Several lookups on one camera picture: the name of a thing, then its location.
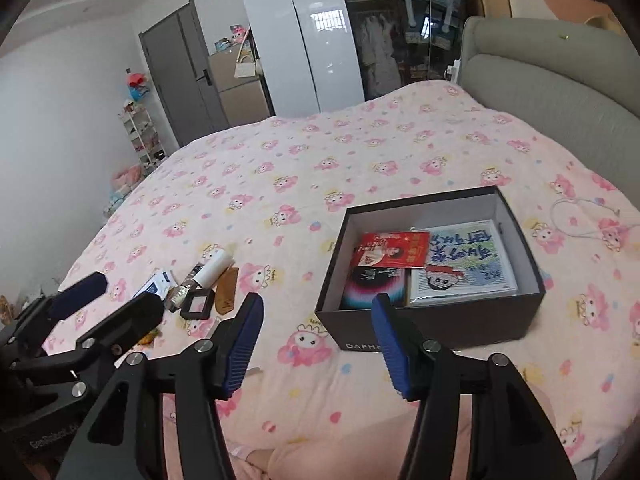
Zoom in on wooden comb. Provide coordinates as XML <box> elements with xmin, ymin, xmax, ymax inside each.
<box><xmin>215</xmin><ymin>266</ymin><xmax>241</xmax><ymax>316</ymax></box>

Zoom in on toys on fridge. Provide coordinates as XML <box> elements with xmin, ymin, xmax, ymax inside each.
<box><xmin>214</xmin><ymin>24</ymin><xmax>251</xmax><ymax>56</ymax></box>

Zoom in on black square frame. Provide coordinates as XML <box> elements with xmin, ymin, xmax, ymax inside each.
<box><xmin>180</xmin><ymin>287</ymin><xmax>216</xmax><ymax>320</ymax></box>

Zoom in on black booklet with rainbow ring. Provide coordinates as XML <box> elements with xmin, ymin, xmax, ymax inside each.
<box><xmin>340</xmin><ymin>265</ymin><xmax>406</xmax><ymax>311</ymax></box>

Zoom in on grey door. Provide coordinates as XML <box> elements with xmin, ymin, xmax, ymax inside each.
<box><xmin>139</xmin><ymin>0</ymin><xmax>228</xmax><ymax>148</ymax></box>

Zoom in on glass door wardrobe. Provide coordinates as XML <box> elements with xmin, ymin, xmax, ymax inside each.
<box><xmin>334</xmin><ymin>0</ymin><xmax>468</xmax><ymax>102</ymax></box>

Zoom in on white handbag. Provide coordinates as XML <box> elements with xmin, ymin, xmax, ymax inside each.
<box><xmin>234</xmin><ymin>40</ymin><xmax>263</xmax><ymax>79</ymax></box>

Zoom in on pile of plush toys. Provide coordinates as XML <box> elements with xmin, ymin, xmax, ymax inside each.
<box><xmin>102</xmin><ymin>162</ymin><xmax>146</xmax><ymax>218</ymax></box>

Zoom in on white tube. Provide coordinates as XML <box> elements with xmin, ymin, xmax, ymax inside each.
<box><xmin>192</xmin><ymin>249</ymin><xmax>235</xmax><ymax>288</ymax></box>

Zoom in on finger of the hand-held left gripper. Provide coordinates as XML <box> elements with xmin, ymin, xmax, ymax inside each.
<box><xmin>10</xmin><ymin>291</ymin><xmax>166</xmax><ymax>402</ymax></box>
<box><xmin>0</xmin><ymin>271</ymin><xmax>109</xmax><ymax>352</ymax></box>

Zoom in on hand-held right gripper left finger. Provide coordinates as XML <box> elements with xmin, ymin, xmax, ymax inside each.
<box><xmin>55</xmin><ymin>292</ymin><xmax>265</xmax><ymax>480</ymax></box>

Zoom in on black cardboard box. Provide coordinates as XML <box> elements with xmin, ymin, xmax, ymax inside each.
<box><xmin>315</xmin><ymin>185</ymin><xmax>546</xmax><ymax>356</ymax></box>

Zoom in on white cable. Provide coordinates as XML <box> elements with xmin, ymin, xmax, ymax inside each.
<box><xmin>550</xmin><ymin>197</ymin><xmax>623</xmax><ymax>243</ymax></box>

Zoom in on white glossy wardrobe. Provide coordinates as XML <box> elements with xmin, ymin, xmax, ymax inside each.
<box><xmin>234</xmin><ymin>0</ymin><xmax>366</xmax><ymax>117</ymax></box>

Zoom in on red snack packet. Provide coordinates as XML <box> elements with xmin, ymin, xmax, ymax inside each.
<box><xmin>350</xmin><ymin>230</ymin><xmax>431</xmax><ymax>270</ymax></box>

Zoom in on clear packet with blue print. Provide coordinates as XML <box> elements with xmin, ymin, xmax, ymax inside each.
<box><xmin>407</xmin><ymin>220</ymin><xmax>518</xmax><ymax>307</ymax></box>

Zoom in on grey padded headboard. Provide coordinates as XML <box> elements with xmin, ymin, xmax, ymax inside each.
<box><xmin>460</xmin><ymin>16</ymin><xmax>640</xmax><ymax>196</ymax></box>

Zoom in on white shelf rack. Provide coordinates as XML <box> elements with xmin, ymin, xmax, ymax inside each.
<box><xmin>119</xmin><ymin>105</ymin><xmax>168</xmax><ymax>168</ymax></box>

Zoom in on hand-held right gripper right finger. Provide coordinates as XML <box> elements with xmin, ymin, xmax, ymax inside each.
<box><xmin>371</xmin><ymin>292</ymin><xmax>573</xmax><ymax>480</ymax></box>

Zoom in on silver foil sachet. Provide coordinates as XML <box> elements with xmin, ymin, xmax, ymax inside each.
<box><xmin>167</xmin><ymin>260</ymin><xmax>203</xmax><ymax>313</ymax></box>

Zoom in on white and blue card packet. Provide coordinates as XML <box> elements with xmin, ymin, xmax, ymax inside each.
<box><xmin>132</xmin><ymin>269</ymin><xmax>176</xmax><ymax>303</ymax></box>

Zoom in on brown fridge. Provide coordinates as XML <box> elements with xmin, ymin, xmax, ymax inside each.
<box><xmin>207</xmin><ymin>47</ymin><xmax>276</xmax><ymax>128</ymax></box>

